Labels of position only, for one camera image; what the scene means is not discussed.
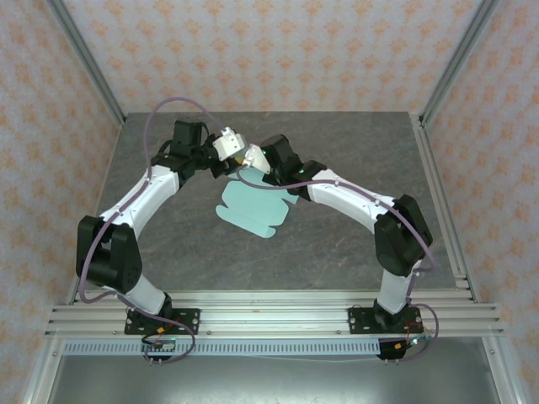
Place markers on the teal paper box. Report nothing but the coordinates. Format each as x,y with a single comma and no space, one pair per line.
252,210

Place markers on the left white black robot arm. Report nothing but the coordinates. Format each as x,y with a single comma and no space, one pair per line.
151,189

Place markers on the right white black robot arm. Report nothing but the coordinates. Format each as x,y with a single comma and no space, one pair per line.
349,202

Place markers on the long aluminium extrusion beam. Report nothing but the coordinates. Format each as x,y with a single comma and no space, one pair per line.
273,324

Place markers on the small circuit board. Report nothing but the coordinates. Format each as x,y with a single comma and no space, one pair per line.
162,346
421,341

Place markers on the grey metal sheet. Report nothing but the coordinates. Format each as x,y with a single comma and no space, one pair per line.
273,383

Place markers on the aluminium corner post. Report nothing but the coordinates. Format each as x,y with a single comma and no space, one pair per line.
84,59
459,59

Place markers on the aluminium side rail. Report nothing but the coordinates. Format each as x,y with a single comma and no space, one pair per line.
433,177

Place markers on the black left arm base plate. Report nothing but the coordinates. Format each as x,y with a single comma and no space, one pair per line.
185,322

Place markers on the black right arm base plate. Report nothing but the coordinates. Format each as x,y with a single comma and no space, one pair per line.
360,322

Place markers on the black mounting bracket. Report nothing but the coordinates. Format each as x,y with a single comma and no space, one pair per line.
168,357
389,353

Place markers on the aluminium frame leg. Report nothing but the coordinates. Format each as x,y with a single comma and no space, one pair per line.
42,374
503,374

